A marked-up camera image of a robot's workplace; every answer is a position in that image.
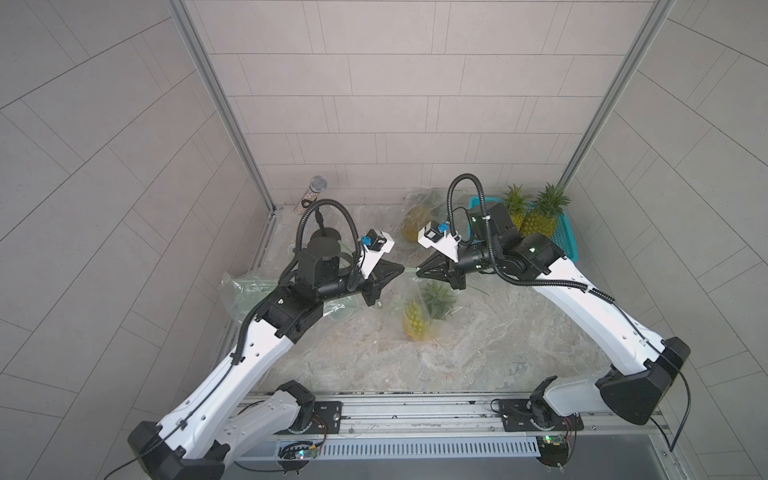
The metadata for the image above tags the yellow pineapple zip bag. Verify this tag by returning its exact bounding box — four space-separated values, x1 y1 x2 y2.
383 268 490 343

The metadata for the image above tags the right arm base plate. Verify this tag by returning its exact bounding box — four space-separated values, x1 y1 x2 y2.
490 398 584 435

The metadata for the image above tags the aluminium mounting rail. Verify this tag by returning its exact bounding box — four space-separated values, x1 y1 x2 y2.
170 392 670 442

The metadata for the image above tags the left circuit board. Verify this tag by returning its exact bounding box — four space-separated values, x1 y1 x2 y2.
277 441 322 473

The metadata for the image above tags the glitter silver microphone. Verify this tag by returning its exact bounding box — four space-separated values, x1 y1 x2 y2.
294 175 328 215

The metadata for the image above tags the zip-top bag green pineapple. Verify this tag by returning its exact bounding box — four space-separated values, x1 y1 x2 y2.
219 272 278 325

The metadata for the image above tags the orange pineapple zip bag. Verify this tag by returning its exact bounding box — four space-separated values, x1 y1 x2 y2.
316 267 373 321

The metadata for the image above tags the circuit board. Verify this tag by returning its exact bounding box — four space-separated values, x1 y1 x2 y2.
277 441 322 473
536 435 571 469

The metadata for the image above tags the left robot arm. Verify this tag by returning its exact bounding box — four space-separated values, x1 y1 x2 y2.
128 230 404 479

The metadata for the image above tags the bagged pineapple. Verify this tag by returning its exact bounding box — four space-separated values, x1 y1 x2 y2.
401 205 433 243

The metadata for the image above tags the orange pineapple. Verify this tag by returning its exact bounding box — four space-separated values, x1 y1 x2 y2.
504 184 532 231

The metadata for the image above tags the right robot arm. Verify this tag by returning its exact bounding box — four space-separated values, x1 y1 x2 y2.
417 202 690 430

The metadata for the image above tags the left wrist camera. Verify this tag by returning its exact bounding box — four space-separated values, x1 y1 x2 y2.
358 229 395 279

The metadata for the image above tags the yellow pineapple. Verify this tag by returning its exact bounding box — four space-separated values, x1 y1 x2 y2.
402 281 457 341

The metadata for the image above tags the right circuit board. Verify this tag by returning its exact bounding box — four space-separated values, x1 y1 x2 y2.
536 435 571 469

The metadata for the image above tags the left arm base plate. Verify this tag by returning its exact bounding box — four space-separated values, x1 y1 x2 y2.
285 401 343 435

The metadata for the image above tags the black microphone stand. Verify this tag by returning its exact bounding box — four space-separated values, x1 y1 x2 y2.
311 210 341 241

